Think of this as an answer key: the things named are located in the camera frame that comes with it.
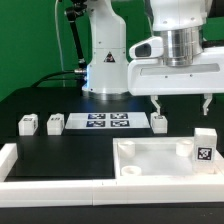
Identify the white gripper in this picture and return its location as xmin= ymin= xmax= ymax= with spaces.
xmin=128 ymin=37 xmax=224 ymax=116

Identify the white square tabletop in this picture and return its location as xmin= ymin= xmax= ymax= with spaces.
xmin=113 ymin=137 xmax=224 ymax=179

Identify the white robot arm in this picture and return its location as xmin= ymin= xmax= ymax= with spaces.
xmin=83 ymin=0 xmax=224 ymax=106

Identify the white sheet with tags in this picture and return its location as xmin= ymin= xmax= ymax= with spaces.
xmin=65 ymin=112 xmax=150 ymax=130

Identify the white U-shaped obstacle fence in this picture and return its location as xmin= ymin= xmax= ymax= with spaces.
xmin=0 ymin=143 xmax=224 ymax=207

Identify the black cable on table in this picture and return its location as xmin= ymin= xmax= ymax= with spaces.
xmin=31 ymin=68 xmax=88 ymax=88

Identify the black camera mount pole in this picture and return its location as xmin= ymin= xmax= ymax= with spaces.
xmin=65 ymin=0 xmax=87 ymax=69

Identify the white hanging cable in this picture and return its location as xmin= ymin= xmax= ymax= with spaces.
xmin=54 ymin=0 xmax=66 ymax=88

